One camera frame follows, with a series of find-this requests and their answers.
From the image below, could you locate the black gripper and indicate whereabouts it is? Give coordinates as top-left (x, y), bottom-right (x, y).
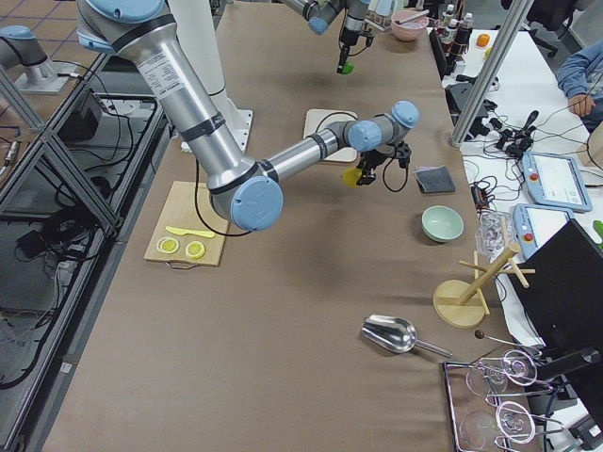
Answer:
top-left (356, 142), bottom-right (412, 186)
top-left (336, 13), bottom-right (364, 73)

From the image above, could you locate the yellow lemon slice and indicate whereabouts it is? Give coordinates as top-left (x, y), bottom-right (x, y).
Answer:
top-left (341, 168), bottom-right (362, 188)

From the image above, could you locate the green lime piece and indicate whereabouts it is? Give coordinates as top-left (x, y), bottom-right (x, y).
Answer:
top-left (341, 63), bottom-right (354, 74)

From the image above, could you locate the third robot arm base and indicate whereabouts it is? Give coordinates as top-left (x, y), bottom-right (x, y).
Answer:
top-left (1, 25), bottom-right (76, 94)

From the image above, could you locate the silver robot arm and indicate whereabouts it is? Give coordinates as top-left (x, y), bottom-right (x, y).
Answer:
top-left (77, 1), bottom-right (419, 234)
top-left (283, 0), bottom-right (374, 74)

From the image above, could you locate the pink bowl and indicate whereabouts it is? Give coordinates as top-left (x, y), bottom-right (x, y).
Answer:
top-left (391, 9), bottom-right (430, 42)

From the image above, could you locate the dark grey cloth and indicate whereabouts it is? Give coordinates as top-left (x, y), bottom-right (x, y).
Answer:
top-left (414, 166), bottom-right (456, 194)

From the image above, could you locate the pale green bowl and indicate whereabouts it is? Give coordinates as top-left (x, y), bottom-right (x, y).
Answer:
top-left (421, 205), bottom-right (464, 243)

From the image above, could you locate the orange fruit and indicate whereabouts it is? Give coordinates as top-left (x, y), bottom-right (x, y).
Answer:
top-left (476, 33), bottom-right (490, 48)

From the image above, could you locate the clear plastic bag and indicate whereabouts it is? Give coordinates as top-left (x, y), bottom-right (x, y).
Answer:
top-left (476, 211), bottom-right (514, 258)

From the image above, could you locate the wooden mug tree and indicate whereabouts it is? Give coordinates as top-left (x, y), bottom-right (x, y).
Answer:
top-left (432, 242), bottom-right (536, 329)

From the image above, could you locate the lower teach pendant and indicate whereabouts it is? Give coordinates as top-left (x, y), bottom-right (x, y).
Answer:
top-left (513, 203), bottom-right (574, 260)

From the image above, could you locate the teach pendant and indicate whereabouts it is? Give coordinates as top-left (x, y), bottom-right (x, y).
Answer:
top-left (513, 203), bottom-right (574, 260)
top-left (521, 151), bottom-right (593, 213)

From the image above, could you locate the yellow plastic knife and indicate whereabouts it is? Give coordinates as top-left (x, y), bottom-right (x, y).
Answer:
top-left (165, 226), bottom-right (216, 238)

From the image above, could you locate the metal scoop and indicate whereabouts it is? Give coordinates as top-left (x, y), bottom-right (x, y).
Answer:
top-left (361, 314), bottom-right (453, 358)

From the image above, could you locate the upper teach pendant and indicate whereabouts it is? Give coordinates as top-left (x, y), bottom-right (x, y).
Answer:
top-left (521, 151), bottom-right (593, 213)

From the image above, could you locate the lemon slice right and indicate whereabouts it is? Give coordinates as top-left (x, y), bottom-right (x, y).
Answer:
top-left (185, 240), bottom-right (206, 260)

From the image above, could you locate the wooden cutting board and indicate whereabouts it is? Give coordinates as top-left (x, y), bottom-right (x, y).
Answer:
top-left (144, 181), bottom-right (229, 269)

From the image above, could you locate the lemon slice left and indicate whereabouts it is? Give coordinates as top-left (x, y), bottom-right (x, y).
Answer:
top-left (155, 236), bottom-right (180, 254)

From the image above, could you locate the person in blue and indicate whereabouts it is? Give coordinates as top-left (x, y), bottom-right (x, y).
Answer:
top-left (556, 40), bottom-right (602, 133)

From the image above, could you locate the black monitor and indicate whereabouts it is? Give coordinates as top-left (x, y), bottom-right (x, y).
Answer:
top-left (513, 219), bottom-right (602, 425)

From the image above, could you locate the upper wine glass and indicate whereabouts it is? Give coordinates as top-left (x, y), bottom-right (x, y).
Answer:
top-left (465, 349), bottom-right (537, 396)

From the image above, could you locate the wine glass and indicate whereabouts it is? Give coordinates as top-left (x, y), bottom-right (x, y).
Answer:
top-left (458, 401), bottom-right (536, 451)
top-left (465, 349), bottom-right (537, 396)

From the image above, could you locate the lower wine glass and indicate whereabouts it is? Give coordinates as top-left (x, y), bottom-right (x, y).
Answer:
top-left (458, 401), bottom-right (536, 451)

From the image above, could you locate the aluminium frame post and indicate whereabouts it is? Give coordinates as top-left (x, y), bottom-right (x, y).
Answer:
top-left (449, 0), bottom-right (533, 148)

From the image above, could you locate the black wire glass rack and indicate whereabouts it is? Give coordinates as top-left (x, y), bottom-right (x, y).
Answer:
top-left (443, 349), bottom-right (565, 451)

